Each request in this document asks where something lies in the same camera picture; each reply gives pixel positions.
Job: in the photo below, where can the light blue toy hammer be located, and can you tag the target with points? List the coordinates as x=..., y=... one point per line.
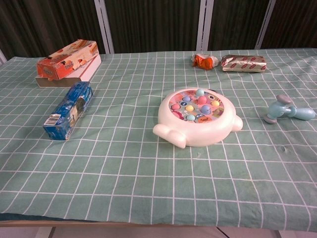
x=277, y=110

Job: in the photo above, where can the white whack-a-mole toy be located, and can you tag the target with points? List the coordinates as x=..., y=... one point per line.
x=198, y=135

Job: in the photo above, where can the green checked tablecloth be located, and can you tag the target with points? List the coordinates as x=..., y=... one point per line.
x=123, y=161

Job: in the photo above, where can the orange crumpled snack wrapper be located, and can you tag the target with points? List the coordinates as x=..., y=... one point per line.
x=205, y=62

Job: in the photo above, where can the blue cookie box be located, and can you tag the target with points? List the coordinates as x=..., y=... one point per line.
x=68, y=111

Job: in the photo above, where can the gold red-print snack pack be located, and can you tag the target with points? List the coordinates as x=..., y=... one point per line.
x=244, y=64

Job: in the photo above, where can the white flat box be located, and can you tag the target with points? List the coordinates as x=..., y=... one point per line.
x=62, y=83

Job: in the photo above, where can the orange cracker box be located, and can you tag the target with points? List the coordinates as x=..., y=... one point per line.
x=62, y=63

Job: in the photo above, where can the white frame post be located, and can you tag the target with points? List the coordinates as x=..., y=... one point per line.
x=2, y=57
x=205, y=24
x=265, y=24
x=105, y=27

